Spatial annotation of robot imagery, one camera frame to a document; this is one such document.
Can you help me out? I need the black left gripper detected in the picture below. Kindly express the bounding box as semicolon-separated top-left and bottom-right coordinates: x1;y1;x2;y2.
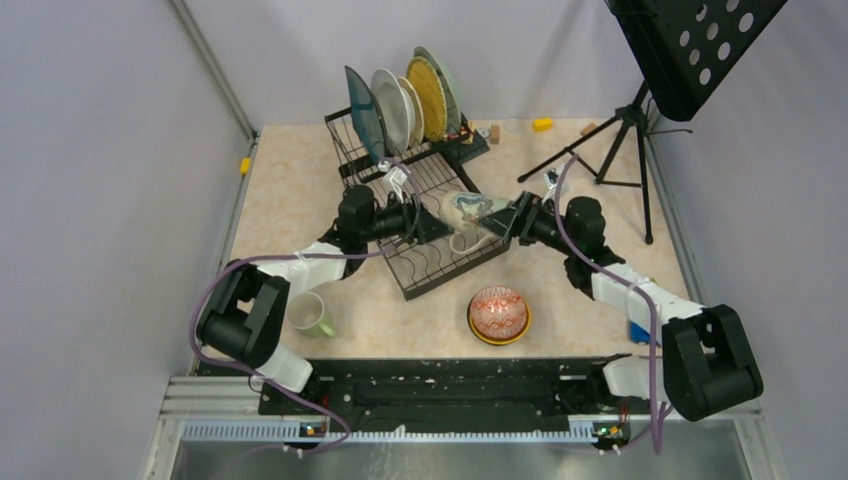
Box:
360;191;454;245

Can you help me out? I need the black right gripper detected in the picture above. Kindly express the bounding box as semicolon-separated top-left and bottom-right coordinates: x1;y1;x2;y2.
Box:
477;190;578;257

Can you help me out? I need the beige mug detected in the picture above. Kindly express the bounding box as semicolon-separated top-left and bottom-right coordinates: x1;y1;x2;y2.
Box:
439;191;510;255

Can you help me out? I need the black wire dish rack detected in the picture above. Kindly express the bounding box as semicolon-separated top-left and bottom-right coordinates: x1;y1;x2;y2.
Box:
324;108;509;300

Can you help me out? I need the cream floral plate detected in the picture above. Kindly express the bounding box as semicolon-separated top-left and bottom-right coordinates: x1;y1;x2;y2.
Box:
397;77;424;148

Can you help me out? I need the light green flower plate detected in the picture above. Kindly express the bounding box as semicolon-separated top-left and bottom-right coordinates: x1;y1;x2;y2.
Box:
414;46;462;134

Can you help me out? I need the white plate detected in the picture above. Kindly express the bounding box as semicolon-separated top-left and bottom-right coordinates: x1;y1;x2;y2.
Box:
370;69;414;157

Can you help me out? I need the dark teal square plate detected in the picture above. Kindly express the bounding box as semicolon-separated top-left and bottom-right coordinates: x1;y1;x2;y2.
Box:
344;66;387;165

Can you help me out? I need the yellow bamboo pattern plate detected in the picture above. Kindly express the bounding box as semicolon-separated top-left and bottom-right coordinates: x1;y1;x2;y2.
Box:
406;56;447;142

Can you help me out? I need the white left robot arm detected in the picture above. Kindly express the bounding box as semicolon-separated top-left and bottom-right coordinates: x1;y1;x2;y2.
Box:
190;185;454;414

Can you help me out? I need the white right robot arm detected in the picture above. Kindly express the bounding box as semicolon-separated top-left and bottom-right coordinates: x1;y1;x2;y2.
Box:
478;192;764;422

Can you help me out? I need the red patterned bowl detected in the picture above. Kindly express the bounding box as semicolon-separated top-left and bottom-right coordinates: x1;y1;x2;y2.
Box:
467;285;532;339

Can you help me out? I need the small wooden block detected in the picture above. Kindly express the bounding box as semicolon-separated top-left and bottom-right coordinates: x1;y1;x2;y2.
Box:
489;125;501;145

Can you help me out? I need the clear round lid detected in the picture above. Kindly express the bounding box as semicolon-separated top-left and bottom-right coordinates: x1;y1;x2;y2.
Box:
503;119;523;135

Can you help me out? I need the yellow lego block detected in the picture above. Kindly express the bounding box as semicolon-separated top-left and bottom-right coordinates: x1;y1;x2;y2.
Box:
531;117;554;133

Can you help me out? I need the yellow bowl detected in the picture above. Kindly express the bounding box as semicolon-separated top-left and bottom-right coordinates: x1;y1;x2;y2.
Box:
468;318;532;346

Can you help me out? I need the brown wooden block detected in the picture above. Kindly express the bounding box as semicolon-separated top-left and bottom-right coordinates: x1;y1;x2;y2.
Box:
580;122;598;137

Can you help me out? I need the green white mug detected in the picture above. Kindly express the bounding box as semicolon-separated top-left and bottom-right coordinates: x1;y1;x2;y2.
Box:
284;291;337;338

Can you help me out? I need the blue toy car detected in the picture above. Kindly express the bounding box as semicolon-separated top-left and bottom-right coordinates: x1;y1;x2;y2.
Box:
628;321;651;346

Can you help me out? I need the black music stand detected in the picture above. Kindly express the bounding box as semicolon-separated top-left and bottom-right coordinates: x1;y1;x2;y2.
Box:
517;0;785;244

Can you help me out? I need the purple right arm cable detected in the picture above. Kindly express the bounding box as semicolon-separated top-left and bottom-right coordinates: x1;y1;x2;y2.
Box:
553;154;674;457

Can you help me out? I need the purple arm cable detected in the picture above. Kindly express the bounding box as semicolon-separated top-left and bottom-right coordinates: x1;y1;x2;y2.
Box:
188;156;425;458
553;154;674;457

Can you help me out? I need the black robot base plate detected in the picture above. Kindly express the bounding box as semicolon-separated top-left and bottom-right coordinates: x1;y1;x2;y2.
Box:
250;357;649;448

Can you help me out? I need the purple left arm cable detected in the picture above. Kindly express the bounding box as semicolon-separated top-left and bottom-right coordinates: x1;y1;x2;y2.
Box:
188;156;425;458

